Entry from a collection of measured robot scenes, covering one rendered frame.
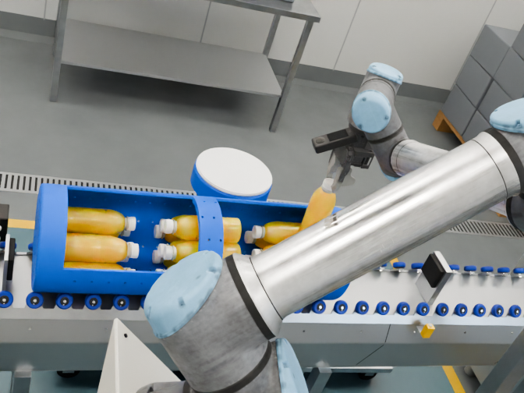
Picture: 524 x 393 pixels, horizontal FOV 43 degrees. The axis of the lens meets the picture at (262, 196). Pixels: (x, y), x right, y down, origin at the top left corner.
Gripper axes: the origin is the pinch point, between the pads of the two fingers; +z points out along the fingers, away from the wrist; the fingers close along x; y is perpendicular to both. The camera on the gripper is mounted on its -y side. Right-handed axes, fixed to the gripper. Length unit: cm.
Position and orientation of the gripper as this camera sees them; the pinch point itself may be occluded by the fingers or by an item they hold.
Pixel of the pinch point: (329, 183)
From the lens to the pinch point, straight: 188.7
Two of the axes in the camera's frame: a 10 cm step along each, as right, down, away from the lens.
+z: -2.8, 7.7, 5.7
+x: -2.3, -6.3, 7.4
